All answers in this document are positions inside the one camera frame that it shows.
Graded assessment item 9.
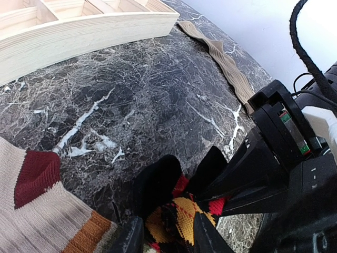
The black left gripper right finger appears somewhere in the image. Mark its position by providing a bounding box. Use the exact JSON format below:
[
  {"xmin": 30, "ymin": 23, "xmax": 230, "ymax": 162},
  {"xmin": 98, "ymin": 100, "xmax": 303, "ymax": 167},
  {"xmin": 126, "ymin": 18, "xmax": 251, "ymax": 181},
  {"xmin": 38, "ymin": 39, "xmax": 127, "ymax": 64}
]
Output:
[{"xmin": 193, "ymin": 212, "xmax": 234, "ymax": 253}]

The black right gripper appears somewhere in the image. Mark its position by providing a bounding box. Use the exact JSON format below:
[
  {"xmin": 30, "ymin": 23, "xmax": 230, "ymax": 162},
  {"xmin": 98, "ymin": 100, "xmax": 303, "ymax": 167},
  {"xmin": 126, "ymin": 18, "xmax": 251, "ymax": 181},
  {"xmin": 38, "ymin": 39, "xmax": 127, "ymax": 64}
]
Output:
[{"xmin": 197, "ymin": 127, "xmax": 336, "ymax": 252}]

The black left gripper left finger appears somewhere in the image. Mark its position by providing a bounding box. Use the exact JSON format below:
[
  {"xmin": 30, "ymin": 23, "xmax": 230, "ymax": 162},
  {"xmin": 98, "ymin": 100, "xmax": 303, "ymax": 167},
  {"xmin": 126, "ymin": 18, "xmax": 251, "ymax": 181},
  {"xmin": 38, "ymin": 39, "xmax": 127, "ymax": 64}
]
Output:
[{"xmin": 108, "ymin": 216, "xmax": 144, "ymax": 253}]

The black argyle sock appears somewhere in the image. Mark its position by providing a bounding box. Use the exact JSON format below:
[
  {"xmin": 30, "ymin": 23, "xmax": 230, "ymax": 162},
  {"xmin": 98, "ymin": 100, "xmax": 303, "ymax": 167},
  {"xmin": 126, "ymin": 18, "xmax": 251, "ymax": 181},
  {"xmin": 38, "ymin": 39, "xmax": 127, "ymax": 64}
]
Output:
[{"xmin": 133, "ymin": 146, "xmax": 228, "ymax": 252}]

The beige striped sock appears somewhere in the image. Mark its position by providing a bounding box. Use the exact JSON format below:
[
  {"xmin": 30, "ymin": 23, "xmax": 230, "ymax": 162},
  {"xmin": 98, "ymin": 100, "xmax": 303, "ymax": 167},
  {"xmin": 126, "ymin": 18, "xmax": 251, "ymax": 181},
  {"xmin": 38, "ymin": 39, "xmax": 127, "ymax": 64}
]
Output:
[{"xmin": 1, "ymin": 139, "xmax": 118, "ymax": 252}]

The tan plain sock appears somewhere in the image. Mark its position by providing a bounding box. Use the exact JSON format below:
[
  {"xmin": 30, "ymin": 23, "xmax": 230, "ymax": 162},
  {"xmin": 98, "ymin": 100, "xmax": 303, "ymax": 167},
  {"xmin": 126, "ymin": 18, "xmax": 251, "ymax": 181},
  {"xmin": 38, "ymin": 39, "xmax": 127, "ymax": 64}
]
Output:
[{"xmin": 177, "ymin": 21, "xmax": 255, "ymax": 115}]

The wooden compartment tray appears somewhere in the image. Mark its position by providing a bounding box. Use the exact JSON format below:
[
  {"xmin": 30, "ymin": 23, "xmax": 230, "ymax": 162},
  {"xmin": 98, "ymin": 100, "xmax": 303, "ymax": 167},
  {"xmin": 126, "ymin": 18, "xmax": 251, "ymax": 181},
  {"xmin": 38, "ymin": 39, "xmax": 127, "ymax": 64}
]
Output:
[{"xmin": 1, "ymin": 1, "xmax": 179, "ymax": 85}]

